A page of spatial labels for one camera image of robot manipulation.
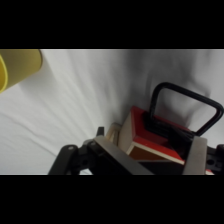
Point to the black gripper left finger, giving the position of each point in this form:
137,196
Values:
113,155

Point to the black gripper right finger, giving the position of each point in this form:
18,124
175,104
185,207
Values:
198,156

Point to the wooden box with slot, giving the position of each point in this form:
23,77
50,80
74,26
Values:
112,133

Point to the white tablecloth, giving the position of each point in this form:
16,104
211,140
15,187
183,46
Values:
86,86

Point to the yellow plastic cup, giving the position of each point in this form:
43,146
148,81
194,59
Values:
20,65

